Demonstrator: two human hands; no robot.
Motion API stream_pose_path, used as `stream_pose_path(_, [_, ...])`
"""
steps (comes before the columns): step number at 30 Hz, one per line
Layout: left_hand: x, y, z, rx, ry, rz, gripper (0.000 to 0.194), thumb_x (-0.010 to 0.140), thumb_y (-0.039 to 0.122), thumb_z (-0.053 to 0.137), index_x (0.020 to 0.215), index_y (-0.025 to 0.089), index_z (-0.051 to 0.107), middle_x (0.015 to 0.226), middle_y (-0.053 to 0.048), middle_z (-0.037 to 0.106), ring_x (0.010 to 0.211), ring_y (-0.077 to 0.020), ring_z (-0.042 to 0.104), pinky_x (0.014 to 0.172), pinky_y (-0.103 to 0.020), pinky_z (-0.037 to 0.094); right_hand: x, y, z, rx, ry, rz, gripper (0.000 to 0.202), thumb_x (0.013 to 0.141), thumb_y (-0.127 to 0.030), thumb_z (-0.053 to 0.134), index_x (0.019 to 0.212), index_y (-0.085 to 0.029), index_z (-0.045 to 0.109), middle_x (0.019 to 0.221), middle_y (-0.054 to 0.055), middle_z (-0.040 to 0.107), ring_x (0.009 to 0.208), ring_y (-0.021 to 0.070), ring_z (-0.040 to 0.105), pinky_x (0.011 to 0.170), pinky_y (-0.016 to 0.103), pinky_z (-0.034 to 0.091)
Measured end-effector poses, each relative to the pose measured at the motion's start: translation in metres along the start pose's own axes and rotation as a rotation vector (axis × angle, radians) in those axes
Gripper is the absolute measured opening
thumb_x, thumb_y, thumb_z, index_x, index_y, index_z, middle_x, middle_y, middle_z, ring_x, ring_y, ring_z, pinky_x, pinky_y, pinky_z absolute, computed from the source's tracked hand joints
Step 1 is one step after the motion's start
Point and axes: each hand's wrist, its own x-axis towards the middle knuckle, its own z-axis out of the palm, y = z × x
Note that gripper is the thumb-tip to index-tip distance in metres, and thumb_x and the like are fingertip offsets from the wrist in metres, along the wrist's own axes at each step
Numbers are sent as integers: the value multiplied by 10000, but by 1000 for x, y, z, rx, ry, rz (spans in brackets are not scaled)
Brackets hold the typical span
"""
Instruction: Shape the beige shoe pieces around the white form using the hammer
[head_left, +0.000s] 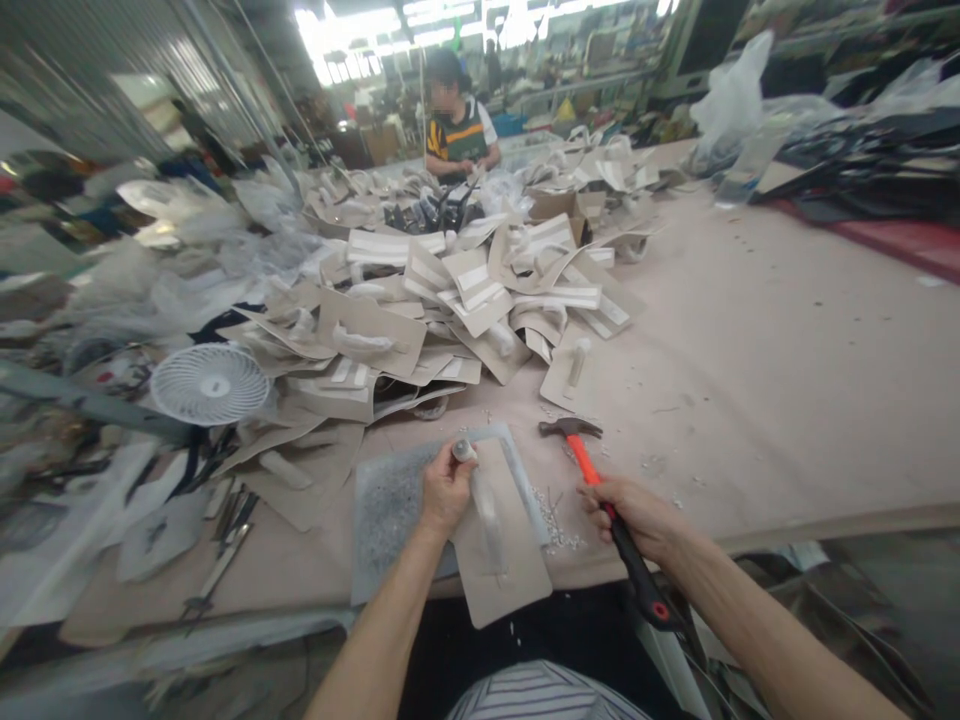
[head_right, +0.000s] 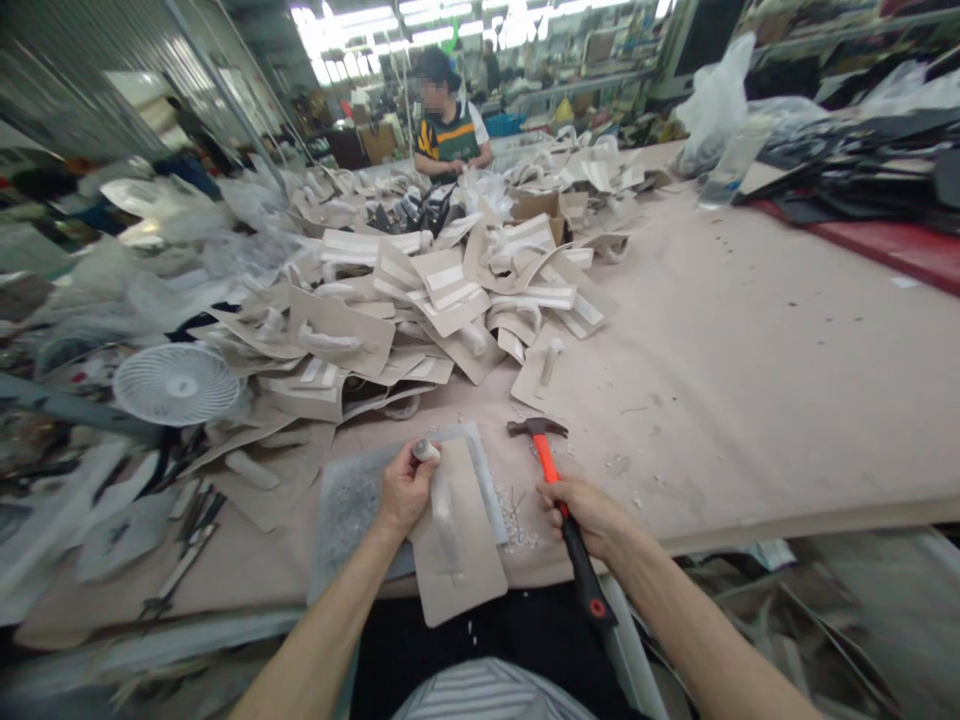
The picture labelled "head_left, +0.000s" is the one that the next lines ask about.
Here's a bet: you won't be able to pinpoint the person's right fingers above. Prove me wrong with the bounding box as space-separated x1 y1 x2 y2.
577 488 621 544

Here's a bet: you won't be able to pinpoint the clear plastic bag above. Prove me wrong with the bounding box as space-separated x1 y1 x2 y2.
688 29 843 175

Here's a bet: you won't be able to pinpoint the grey metal work plate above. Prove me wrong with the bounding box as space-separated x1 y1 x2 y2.
350 422 553 608

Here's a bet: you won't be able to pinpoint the heap of clear plastic wraps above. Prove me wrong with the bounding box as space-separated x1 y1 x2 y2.
67 155 333 348

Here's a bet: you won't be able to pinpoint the beige panel with white handle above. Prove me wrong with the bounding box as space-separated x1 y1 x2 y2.
539 336 603 418

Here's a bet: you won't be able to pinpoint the person's left fingers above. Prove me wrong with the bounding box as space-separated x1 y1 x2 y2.
422 440 460 493

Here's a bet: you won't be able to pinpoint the dark red board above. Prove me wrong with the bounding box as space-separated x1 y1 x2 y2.
770 197 960 285

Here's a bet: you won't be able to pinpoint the person's left hand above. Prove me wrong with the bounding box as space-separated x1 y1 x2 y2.
418 439 480 544

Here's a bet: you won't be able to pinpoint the person's right hand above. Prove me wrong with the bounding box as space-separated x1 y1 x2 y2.
577 475 689 569

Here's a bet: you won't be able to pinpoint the pile of black bags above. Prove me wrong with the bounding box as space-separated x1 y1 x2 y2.
755 104 960 228

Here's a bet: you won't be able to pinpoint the person's body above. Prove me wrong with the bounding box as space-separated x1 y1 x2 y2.
445 659 655 720

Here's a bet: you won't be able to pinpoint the clear plastic bottle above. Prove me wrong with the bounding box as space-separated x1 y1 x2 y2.
712 112 796 212

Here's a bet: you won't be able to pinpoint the person's legs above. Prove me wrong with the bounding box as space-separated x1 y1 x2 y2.
395 581 680 720

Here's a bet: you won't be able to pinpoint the pile of small white rivets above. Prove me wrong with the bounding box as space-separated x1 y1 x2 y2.
530 485 591 557

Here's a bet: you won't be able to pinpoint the long metal hand tool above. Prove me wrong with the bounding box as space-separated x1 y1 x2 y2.
182 491 262 625

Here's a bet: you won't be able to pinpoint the pile of beige handle panels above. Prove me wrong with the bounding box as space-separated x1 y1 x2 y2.
212 127 676 535

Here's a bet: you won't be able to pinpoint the small white fan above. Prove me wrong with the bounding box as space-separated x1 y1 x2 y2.
149 341 272 428

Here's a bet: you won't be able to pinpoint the hammer with orange black handle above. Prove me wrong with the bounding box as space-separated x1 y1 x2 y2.
537 416 688 634

